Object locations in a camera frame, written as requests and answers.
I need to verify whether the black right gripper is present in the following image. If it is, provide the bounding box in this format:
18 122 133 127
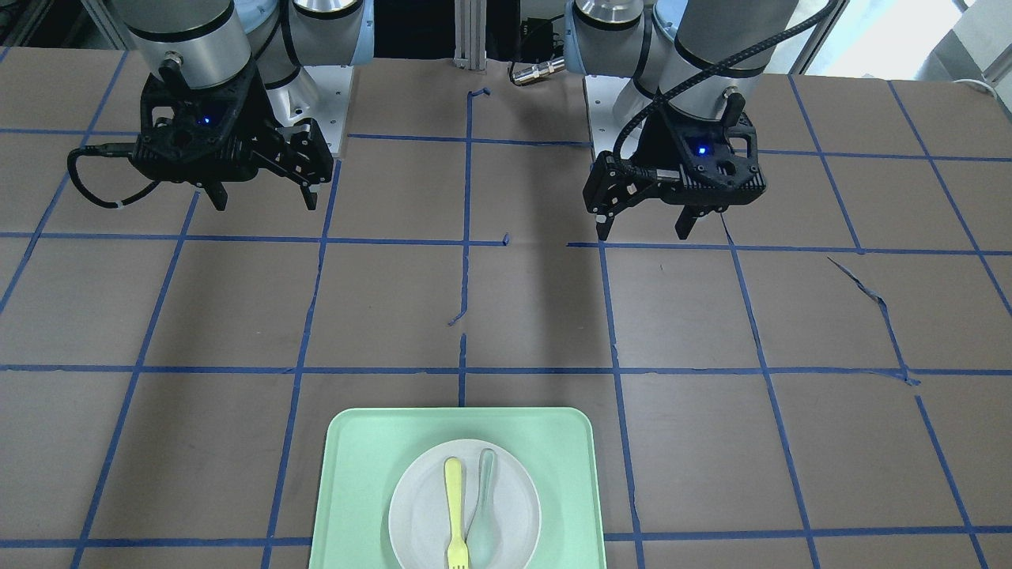
130 55 334 212

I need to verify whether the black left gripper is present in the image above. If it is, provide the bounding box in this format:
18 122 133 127
584 93 768 242

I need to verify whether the white round plate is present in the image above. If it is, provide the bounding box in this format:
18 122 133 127
387 439 542 568

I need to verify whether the yellow plastic fork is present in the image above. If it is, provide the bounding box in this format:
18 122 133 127
444 457 470 568

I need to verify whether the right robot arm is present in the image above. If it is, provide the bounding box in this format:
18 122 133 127
113 1 375 210

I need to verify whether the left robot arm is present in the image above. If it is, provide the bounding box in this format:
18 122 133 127
564 1 798 240

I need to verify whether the gold metal cylinder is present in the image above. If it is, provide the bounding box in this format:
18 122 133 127
508 55 566 87

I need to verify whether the light green tray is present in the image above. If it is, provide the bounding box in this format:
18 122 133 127
308 407 607 568

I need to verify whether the pale green plastic spoon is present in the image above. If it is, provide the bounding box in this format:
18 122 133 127
466 448 499 568

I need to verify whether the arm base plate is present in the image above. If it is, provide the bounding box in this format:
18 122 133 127
584 75 651 155
267 66 357 158

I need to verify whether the aluminium frame post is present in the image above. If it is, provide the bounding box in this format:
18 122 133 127
452 0 488 73

